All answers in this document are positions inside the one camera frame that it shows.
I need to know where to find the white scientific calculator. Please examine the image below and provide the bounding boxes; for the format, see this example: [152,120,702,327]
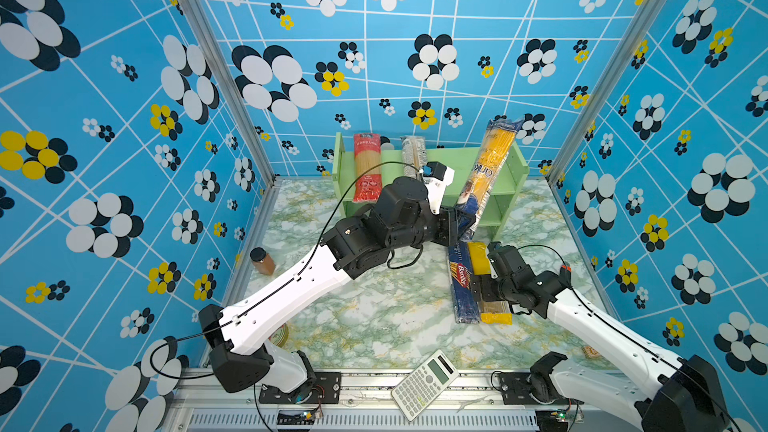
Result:
[391,350,459,422]

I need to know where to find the clear grey spaghetti bag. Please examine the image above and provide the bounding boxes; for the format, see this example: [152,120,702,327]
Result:
[401,135,428,179]

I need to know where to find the spice jar black lid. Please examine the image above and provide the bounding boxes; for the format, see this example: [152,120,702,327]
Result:
[249,247,276,276]

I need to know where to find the small brown wooden block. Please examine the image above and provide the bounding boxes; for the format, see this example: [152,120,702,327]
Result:
[583,346,601,359]

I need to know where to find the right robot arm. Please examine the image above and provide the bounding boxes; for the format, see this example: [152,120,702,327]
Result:
[486,242,741,431]

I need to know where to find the red spaghetti bag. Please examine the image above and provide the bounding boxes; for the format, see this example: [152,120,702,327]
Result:
[353,133,383,203]

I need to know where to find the aluminium front rail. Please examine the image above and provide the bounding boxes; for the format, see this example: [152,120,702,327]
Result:
[161,368,637,432]

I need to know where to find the blue Barilla pasta box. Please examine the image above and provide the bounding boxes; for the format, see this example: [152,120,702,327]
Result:
[448,242,481,324]

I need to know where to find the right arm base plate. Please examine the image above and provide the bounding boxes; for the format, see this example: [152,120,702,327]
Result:
[491,371,571,409]

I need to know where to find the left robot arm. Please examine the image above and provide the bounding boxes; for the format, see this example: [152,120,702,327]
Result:
[199,176,476,399]

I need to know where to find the yellow blue spaghetti bag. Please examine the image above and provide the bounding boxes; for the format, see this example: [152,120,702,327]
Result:
[455,118,528,242]

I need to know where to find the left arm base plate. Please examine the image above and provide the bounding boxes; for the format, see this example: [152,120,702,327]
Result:
[256,371,342,405]

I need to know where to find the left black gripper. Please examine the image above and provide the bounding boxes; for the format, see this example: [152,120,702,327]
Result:
[388,200,477,250]

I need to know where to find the round red tin can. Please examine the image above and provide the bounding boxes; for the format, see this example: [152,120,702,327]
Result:
[269,323,289,348]

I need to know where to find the green wooden shelf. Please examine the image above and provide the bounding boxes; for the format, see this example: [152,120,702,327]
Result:
[328,134,530,241]

